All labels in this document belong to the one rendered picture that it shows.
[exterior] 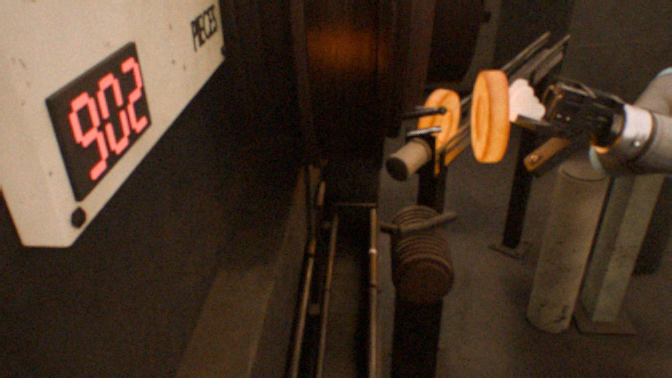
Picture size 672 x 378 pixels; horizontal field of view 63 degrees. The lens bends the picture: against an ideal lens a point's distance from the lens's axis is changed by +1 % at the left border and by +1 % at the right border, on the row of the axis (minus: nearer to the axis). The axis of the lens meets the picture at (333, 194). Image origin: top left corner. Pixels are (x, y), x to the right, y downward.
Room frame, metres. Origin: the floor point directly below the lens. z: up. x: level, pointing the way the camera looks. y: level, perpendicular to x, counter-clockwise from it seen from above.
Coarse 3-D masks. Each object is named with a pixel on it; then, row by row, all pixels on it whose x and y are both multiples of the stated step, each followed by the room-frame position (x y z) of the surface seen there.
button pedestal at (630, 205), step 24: (624, 192) 1.24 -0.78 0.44; (648, 192) 1.21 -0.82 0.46; (624, 216) 1.21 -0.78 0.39; (648, 216) 1.21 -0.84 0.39; (600, 240) 1.29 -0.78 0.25; (624, 240) 1.21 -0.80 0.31; (600, 264) 1.25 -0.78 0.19; (624, 264) 1.21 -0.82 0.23; (600, 288) 1.22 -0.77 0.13; (624, 288) 1.21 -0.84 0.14; (576, 312) 1.25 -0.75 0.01; (600, 312) 1.21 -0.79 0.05; (624, 312) 1.25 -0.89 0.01
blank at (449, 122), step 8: (432, 96) 1.10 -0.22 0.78; (440, 96) 1.09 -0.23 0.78; (448, 96) 1.10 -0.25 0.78; (456, 96) 1.14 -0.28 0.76; (432, 104) 1.08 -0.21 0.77; (440, 104) 1.07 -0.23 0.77; (448, 104) 1.11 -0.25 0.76; (456, 104) 1.14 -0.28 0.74; (448, 112) 1.12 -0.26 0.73; (456, 112) 1.15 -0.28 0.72; (424, 120) 1.06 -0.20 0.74; (432, 120) 1.05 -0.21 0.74; (440, 120) 1.08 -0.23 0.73; (448, 120) 1.13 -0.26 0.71; (456, 120) 1.15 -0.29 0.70; (448, 128) 1.13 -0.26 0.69; (456, 128) 1.16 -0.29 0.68; (440, 136) 1.12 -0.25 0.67; (448, 136) 1.12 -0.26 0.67; (440, 144) 1.09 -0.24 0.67
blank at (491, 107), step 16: (480, 80) 0.89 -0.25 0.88; (496, 80) 0.84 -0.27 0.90; (480, 96) 0.88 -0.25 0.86; (496, 96) 0.81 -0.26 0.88; (480, 112) 0.90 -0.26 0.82; (496, 112) 0.80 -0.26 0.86; (480, 128) 0.88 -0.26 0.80; (496, 128) 0.79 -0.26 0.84; (480, 144) 0.83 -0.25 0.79; (496, 144) 0.79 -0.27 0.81; (480, 160) 0.82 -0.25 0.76; (496, 160) 0.81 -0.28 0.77
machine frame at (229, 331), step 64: (192, 128) 0.39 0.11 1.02; (0, 192) 0.18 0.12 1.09; (128, 192) 0.27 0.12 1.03; (192, 192) 0.37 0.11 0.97; (256, 192) 0.54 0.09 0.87; (0, 256) 0.17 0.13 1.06; (64, 256) 0.20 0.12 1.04; (128, 256) 0.25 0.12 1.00; (192, 256) 0.34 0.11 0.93; (256, 256) 0.42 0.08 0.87; (320, 256) 0.78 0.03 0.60; (0, 320) 0.17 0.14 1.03; (64, 320) 0.19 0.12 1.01; (128, 320) 0.23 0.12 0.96; (192, 320) 0.32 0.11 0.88; (256, 320) 0.33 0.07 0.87
